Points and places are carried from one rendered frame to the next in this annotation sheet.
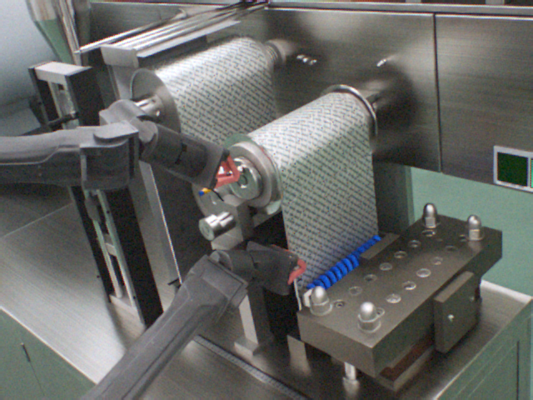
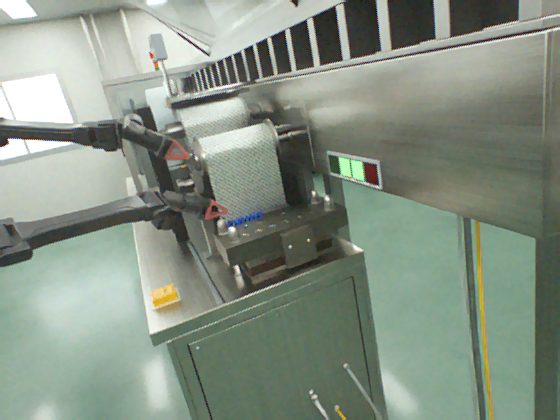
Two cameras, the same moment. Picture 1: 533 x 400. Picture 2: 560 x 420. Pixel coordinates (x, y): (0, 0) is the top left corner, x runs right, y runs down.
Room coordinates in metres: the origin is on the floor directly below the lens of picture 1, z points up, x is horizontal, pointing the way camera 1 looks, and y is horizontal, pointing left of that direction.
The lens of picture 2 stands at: (-0.08, -0.64, 1.45)
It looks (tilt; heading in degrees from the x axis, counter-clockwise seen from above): 18 degrees down; 21
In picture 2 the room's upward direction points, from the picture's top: 12 degrees counter-clockwise
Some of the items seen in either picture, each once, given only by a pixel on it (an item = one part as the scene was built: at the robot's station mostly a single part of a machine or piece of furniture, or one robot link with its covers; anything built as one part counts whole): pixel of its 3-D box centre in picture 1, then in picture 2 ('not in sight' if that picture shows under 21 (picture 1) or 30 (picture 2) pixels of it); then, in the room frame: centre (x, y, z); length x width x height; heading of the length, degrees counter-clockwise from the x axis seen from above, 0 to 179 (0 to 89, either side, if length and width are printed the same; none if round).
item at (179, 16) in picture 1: (131, 33); not in sight; (1.56, 0.24, 1.41); 0.30 x 0.04 x 0.04; 130
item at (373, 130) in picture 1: (346, 122); (270, 140); (1.18, -0.17, 1.25); 0.15 x 0.01 x 0.15; 40
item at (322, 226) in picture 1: (334, 223); (250, 192); (1.05, -0.11, 1.11); 0.23 x 0.01 x 0.18; 130
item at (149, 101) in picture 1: (142, 112); (175, 131); (1.20, 0.20, 1.33); 0.06 x 0.06 x 0.06; 40
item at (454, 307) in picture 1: (455, 312); (299, 246); (0.93, -0.29, 0.96); 0.10 x 0.03 x 0.11; 130
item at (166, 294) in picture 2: not in sight; (164, 295); (0.75, 0.10, 0.91); 0.07 x 0.07 x 0.02; 40
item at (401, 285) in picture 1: (405, 282); (280, 228); (0.99, -0.21, 1.00); 0.40 x 0.16 x 0.06; 130
